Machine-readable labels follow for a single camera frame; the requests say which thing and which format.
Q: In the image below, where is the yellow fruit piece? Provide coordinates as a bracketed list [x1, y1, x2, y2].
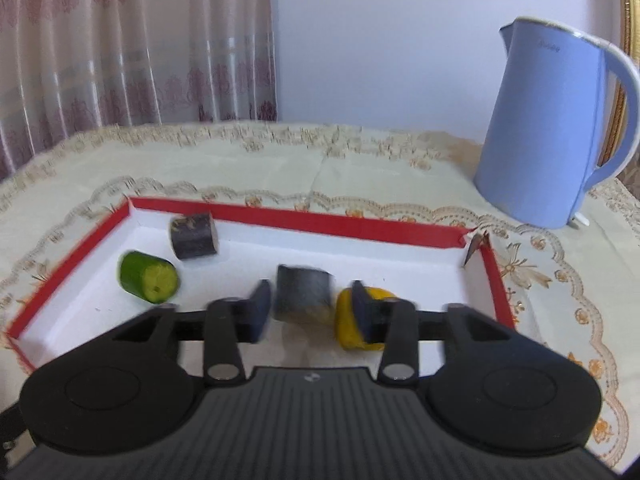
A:
[334, 281, 397, 351]

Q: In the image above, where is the dark sugarcane piece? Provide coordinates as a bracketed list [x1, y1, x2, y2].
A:
[169, 212, 218, 261]
[274, 264, 334, 324]

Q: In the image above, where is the cut green cucumber piece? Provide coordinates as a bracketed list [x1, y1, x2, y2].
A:
[117, 250, 181, 304]

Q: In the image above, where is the red shallow box tray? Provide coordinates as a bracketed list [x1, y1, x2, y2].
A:
[4, 195, 518, 378]

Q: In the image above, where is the cream embroidered tablecloth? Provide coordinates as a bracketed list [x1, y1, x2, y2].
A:
[1, 122, 639, 469]

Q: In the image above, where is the blue electric kettle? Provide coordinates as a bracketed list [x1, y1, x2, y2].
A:
[474, 16, 617, 229]

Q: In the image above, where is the pink patterned curtain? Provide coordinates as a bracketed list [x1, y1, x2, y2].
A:
[1, 0, 278, 176]

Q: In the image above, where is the gold wall frame moulding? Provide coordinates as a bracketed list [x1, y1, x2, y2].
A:
[600, 0, 639, 178]

